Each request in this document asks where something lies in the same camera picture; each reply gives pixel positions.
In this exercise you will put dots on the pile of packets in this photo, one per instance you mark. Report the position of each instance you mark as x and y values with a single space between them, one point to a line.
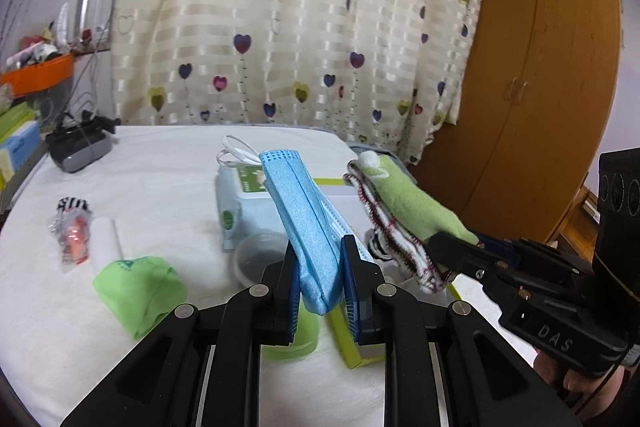
35 49

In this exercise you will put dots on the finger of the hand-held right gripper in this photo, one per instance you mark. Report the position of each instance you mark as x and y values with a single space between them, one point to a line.
460 254
507 252

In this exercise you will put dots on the light green flat box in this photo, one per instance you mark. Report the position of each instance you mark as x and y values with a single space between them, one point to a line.
15 119

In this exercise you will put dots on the blue face mask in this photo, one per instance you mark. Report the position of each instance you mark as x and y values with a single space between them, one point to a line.
300 217

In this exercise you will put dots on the orange tray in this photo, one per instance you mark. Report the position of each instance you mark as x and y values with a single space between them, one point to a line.
40 74

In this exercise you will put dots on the cream heart print curtain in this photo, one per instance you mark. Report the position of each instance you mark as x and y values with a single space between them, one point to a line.
300 7

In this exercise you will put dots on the white towel roll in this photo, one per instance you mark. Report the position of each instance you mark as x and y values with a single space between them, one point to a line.
107 239

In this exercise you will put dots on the wooden wardrobe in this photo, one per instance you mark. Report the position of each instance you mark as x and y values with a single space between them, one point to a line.
525 57

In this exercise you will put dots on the yellow-green cardboard box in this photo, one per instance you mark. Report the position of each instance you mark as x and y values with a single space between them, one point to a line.
350 357

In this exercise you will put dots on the person's right hand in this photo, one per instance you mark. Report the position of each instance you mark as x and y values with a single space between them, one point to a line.
550 369

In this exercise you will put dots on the person's right forearm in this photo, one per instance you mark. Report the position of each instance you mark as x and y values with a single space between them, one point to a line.
620 412

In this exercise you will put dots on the green cream jar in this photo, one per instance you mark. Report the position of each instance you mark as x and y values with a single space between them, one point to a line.
300 347

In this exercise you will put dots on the black and white striped cloth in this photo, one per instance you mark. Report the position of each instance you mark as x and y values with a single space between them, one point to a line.
75 205

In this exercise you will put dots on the green printed cloth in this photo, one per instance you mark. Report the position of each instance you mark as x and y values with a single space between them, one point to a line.
140 292

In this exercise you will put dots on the clear packet with orange item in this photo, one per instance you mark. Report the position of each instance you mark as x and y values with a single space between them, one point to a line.
72 239

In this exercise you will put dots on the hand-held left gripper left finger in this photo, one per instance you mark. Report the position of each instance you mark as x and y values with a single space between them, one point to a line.
290 302

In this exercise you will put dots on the yellow-green storage box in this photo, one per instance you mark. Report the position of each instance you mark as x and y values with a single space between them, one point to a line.
5 169

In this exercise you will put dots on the green sock with striped cuff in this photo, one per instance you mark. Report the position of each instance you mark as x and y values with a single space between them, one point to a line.
415 202

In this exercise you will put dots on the white tablecloth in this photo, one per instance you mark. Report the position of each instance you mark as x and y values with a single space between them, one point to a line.
165 187

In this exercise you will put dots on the light blue wet wipes pack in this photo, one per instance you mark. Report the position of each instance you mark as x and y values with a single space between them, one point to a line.
240 212

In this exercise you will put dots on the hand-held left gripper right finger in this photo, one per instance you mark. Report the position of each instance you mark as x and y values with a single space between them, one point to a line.
350 297

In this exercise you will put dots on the blue and white box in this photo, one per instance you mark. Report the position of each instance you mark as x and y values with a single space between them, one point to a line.
20 147

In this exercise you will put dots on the dark jar with frosted lid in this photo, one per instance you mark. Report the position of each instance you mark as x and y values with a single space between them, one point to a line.
255 257

